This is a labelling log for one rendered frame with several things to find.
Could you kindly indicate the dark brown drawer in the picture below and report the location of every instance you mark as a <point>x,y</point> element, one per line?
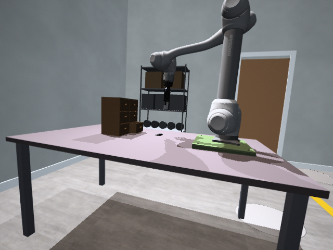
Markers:
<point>136,127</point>
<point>124,104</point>
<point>124,116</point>
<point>133,105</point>
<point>124,128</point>
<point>133,115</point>

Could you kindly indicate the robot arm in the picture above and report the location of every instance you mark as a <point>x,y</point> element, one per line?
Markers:
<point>225,113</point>

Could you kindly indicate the dark brown chest of drawers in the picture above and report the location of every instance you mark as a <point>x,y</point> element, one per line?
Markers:
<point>110,115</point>

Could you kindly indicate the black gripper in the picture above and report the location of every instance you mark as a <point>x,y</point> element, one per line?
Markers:
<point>167,92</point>

